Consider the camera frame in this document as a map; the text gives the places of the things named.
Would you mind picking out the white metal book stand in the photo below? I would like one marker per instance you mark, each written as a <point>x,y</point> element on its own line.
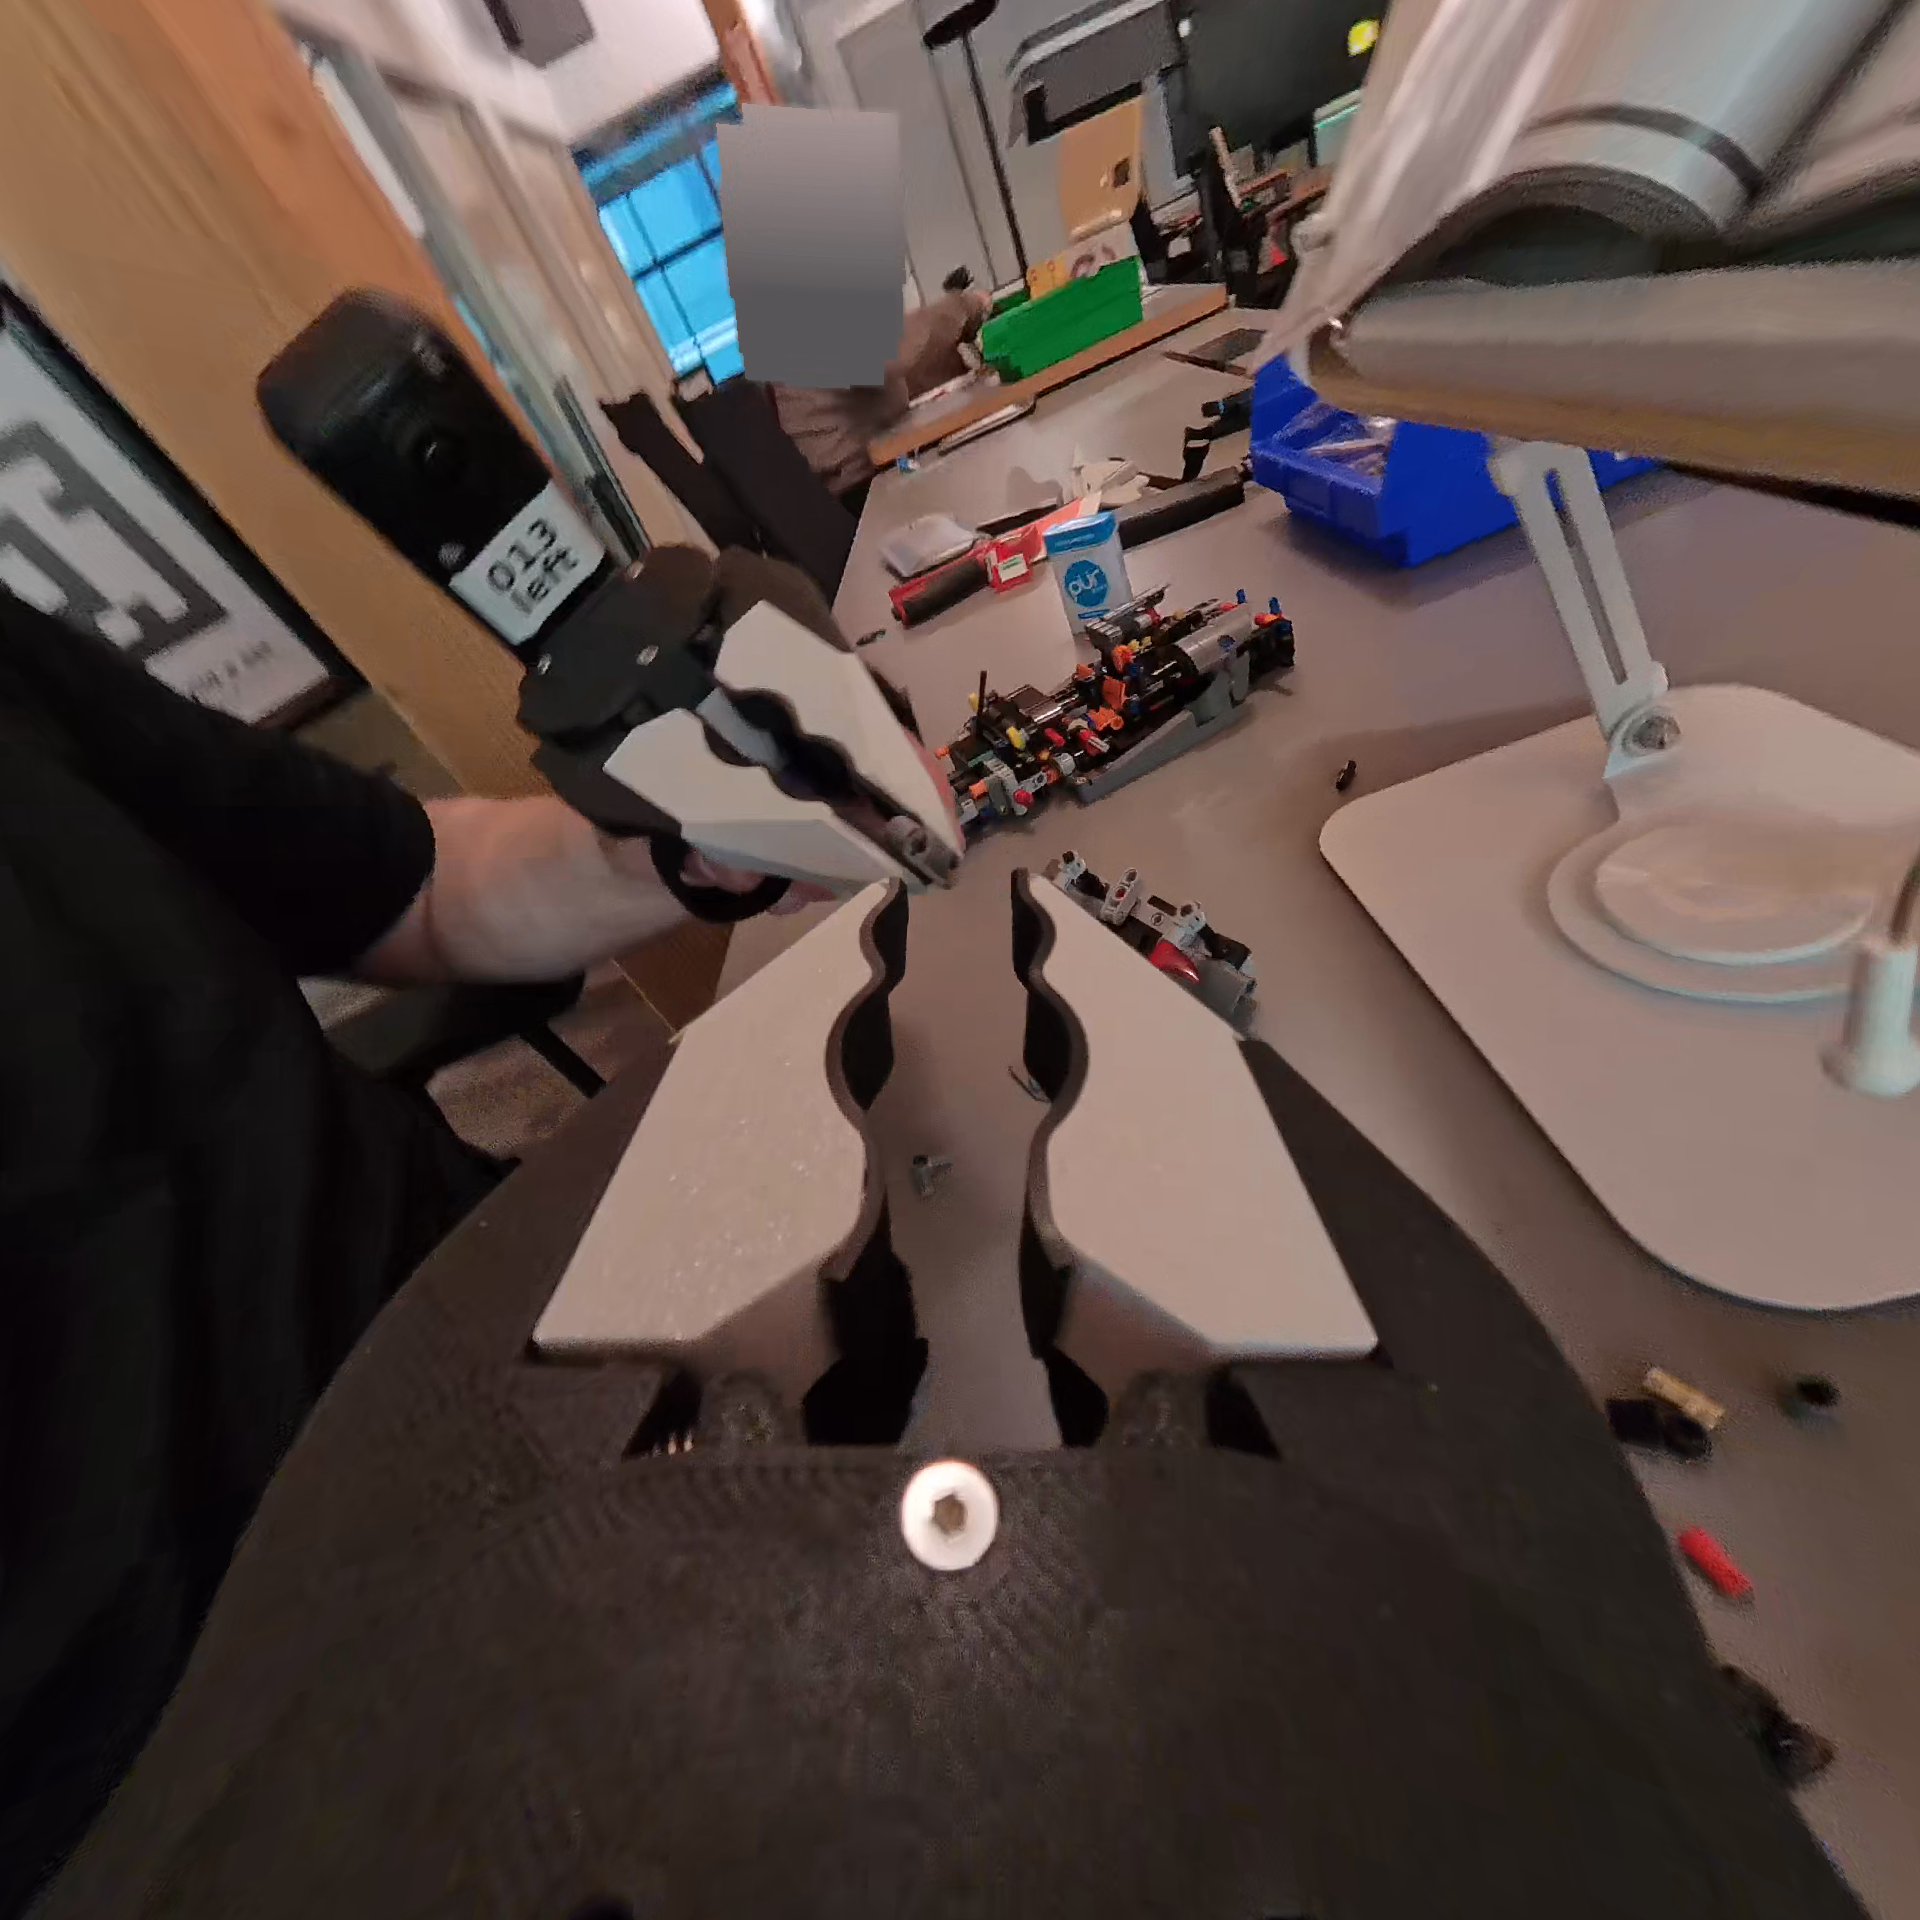
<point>1648,1051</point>

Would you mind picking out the clear plastic bags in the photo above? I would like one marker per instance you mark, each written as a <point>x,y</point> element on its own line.
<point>1349,444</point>

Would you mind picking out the grey lego axle connector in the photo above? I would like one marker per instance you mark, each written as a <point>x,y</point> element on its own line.
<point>930,1175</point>

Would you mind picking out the lego car chassis assembly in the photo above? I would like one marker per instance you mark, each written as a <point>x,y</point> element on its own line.
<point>1141,705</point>

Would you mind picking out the white blue mint pouch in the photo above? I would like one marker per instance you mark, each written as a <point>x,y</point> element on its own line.
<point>1086,578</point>

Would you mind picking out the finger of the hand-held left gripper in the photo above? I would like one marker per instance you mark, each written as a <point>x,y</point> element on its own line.
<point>720,803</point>
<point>834,691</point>

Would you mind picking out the silver foil pouch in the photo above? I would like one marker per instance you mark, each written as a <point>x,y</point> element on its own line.
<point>927,544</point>

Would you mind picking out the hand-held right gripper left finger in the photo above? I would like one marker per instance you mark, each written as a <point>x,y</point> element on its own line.
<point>720,1187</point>

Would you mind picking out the black cylinder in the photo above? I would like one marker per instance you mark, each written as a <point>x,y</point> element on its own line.
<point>1185,507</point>

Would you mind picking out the tan lego pin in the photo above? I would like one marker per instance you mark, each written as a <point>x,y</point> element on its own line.
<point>1687,1395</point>

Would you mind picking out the black lego pin connector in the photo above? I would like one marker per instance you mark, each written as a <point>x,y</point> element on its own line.
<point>1648,1428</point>

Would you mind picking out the black floor lamp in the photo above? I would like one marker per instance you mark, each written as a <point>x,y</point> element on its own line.
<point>983,133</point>

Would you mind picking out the cardboard box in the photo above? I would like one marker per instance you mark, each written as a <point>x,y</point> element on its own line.
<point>1104,171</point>

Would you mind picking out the small red lego pin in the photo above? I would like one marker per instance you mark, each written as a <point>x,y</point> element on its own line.
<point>1715,1564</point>

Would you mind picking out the dark grey lego bush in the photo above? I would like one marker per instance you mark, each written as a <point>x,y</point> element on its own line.
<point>1813,1398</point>

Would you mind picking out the brown cardboard sheet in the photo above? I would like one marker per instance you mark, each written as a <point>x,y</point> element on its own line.
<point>1051,384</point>

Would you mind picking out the black office chair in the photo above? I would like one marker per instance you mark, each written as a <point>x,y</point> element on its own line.
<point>736,466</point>

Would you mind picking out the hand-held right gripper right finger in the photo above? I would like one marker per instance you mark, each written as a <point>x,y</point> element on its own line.
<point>1202,1202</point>

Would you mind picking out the grey lego subassembly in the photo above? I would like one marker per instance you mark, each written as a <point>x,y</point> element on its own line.
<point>1172,937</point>

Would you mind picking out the blue plastic bin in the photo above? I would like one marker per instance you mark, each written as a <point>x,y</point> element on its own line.
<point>1426,481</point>

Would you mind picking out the white folded paper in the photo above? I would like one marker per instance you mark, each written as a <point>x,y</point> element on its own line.
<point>1081,481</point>

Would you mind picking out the green plastic bin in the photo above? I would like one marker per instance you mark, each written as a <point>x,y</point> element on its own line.
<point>1066,316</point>

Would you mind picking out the black framed code sign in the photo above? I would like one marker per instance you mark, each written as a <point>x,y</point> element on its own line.
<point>120,570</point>

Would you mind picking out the black wall speaker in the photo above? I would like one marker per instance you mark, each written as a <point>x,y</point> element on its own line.
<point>539,28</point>

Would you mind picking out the grey lego wedge panel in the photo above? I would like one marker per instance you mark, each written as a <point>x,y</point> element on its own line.
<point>922,852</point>

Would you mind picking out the black curved lego piece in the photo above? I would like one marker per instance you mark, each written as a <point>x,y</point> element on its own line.
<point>1777,1724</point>

